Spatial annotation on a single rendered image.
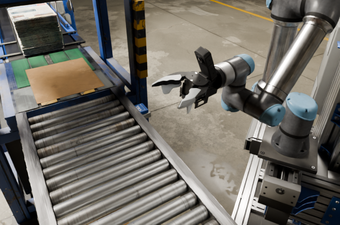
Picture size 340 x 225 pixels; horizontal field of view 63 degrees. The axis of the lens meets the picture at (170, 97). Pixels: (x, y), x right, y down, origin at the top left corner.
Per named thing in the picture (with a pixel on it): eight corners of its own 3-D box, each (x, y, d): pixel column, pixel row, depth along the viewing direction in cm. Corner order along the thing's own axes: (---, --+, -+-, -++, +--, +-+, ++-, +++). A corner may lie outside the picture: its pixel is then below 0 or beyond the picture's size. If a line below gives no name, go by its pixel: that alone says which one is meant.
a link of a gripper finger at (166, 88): (151, 98, 80) (181, 96, 82) (152, 82, 77) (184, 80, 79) (149, 92, 83) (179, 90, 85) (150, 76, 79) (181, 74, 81)
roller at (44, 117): (118, 103, 157) (117, 95, 155) (29, 130, 137) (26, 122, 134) (115, 99, 161) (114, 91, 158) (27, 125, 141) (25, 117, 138)
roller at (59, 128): (128, 115, 148) (127, 107, 145) (33, 146, 128) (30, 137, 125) (124, 110, 152) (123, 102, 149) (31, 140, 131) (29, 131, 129)
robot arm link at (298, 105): (301, 140, 106) (310, 111, 99) (270, 124, 115) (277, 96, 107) (316, 128, 112) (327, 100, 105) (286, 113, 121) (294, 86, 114)
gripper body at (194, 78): (194, 110, 81) (221, 96, 87) (198, 86, 75) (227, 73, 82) (176, 96, 85) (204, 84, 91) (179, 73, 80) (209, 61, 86)
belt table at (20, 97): (126, 97, 171) (125, 83, 166) (10, 132, 143) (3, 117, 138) (91, 56, 222) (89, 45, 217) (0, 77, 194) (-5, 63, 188)
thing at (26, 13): (65, 48, 211) (57, 13, 197) (23, 56, 198) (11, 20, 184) (54, 33, 239) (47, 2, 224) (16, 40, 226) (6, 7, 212)
